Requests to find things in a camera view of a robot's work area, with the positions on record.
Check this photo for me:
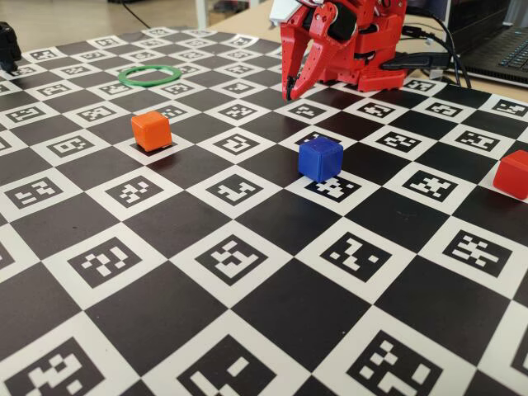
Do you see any red robot arm with base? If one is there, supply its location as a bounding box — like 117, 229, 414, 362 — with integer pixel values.
321, 0, 408, 93

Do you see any green ring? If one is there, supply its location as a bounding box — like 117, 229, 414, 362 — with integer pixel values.
117, 64, 182, 87

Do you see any black laptop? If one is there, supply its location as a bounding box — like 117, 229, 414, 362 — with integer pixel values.
447, 0, 528, 83

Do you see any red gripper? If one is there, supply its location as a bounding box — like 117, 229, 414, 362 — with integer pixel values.
280, 0, 361, 103

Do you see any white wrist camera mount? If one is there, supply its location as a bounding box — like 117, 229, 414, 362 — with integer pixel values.
269, 0, 305, 24

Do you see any red cube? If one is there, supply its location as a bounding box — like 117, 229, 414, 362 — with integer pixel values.
493, 149, 528, 195

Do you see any black plastic device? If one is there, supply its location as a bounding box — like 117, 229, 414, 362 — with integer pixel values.
0, 21, 22, 76

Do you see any blue cube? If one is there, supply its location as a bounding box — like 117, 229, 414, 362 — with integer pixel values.
297, 136, 345, 183

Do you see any white furniture leg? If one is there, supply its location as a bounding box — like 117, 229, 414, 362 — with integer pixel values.
196, 0, 211, 28

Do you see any thick black cable plug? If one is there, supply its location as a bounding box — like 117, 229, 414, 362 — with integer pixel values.
381, 52, 449, 71

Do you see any thin black cable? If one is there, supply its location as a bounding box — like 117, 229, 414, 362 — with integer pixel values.
402, 10, 474, 88

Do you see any black white marker checkerboard mat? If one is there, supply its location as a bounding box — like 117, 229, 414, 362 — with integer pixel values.
0, 25, 528, 396

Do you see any orange cube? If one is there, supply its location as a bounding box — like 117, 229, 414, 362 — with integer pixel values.
130, 110, 172, 153

